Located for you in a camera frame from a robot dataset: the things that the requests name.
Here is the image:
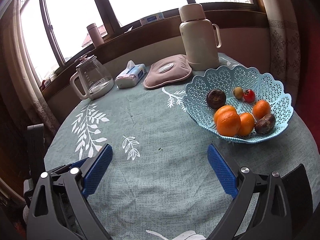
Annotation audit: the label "dark passion fruit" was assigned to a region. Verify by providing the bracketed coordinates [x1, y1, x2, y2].
[254, 114, 276, 135]
[206, 89, 226, 109]

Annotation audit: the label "large orange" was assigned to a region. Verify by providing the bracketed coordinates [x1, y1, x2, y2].
[216, 111, 241, 137]

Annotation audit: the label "small tangerine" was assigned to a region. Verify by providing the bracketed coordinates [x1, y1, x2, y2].
[252, 100, 271, 121]

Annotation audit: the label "light blue plastic basket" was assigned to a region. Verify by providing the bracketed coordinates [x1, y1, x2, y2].
[182, 65, 293, 144]

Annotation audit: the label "red cherry tomato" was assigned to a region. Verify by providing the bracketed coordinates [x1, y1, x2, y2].
[243, 89, 255, 103]

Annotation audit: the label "small tan longan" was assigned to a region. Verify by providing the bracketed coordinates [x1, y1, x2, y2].
[233, 87, 244, 100]

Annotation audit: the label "left beige curtain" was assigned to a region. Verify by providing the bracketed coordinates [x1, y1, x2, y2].
[1, 0, 60, 141]

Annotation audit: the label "beige curtain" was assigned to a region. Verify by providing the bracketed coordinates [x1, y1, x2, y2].
[263, 0, 301, 104]
[1, 0, 60, 141]

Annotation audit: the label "white items on sill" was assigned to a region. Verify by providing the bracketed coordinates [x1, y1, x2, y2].
[40, 74, 57, 90]

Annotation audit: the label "green leaf pattern tablecloth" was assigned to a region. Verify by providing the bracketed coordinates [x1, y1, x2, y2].
[44, 80, 319, 239]

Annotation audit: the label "tissue pack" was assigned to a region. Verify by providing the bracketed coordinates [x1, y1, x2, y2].
[115, 60, 146, 89]

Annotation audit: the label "pink tumbler on sill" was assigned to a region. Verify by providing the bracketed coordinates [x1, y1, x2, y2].
[87, 23, 104, 48]

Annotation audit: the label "pink hot water bag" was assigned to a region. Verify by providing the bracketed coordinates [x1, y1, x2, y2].
[143, 54, 192, 89]

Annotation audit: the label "white blue box on sill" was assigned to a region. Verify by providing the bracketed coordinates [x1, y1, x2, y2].
[139, 12, 164, 26]

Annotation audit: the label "cream thermos flask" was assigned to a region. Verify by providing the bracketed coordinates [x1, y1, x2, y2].
[179, 3, 222, 71]

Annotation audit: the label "right beige curtain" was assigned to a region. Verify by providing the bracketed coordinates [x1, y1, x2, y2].
[263, 0, 301, 104]

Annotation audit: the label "glass kettle white handle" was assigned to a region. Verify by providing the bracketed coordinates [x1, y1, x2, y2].
[70, 55, 114, 100]

